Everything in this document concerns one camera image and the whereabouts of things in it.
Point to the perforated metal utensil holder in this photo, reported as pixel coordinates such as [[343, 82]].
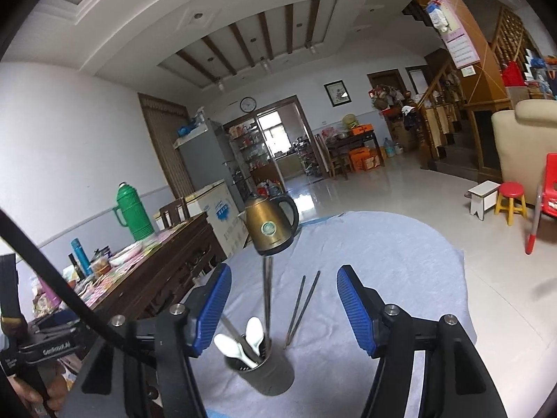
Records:
[[265, 376]]

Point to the grey refrigerator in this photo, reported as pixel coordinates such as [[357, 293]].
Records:
[[206, 156]]

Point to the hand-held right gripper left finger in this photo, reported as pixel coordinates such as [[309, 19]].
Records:
[[213, 309]]

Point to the pile of colourful packets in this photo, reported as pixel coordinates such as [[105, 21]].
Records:
[[126, 257]]

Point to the orange box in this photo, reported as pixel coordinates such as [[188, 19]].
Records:
[[363, 129]]

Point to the round wall clock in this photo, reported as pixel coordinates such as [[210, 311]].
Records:
[[248, 104]]

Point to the white plastic spoon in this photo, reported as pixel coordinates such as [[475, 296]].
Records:
[[255, 330], [230, 347]]

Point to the framed wall picture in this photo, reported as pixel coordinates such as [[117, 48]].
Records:
[[336, 92]]

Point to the person's left hand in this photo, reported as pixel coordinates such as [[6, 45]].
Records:
[[55, 391]]

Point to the hanging ceiling lamp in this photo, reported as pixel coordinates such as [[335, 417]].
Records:
[[264, 63], [219, 83], [311, 46]]

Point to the dark metal chopstick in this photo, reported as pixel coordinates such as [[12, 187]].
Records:
[[270, 296], [296, 311], [239, 337], [307, 305], [266, 296]]

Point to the wooden stair railing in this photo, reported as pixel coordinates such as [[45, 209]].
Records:
[[435, 122]]

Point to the dark wooden chair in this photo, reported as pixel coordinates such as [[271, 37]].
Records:
[[174, 213]]

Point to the teal bottle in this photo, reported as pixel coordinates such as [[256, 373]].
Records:
[[81, 257]]

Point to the red plastic child chair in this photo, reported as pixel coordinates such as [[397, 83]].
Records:
[[544, 200]]

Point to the blue water jug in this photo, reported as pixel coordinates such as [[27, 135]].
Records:
[[389, 148]]

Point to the beige sofa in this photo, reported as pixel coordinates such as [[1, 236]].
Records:
[[526, 148]]

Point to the dark wooden side table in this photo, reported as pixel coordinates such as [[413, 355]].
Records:
[[348, 143]]

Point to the white chest freezer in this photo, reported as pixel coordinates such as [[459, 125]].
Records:
[[222, 213]]

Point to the green thermos flask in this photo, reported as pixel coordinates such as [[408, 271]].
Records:
[[135, 211]]

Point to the bronze electric kettle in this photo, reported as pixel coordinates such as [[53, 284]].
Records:
[[267, 226]]

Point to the pink wall calendar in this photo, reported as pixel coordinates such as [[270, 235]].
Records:
[[462, 43]]

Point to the grey round tablecloth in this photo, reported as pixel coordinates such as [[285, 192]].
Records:
[[413, 270]]

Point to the small white stool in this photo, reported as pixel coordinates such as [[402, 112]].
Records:
[[483, 196]]

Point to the carved wooden sideboard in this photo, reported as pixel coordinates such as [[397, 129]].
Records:
[[165, 265]]

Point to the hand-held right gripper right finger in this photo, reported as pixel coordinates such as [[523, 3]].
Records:
[[357, 309]]

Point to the red and yellow stool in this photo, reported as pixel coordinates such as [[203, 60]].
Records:
[[511, 196]]

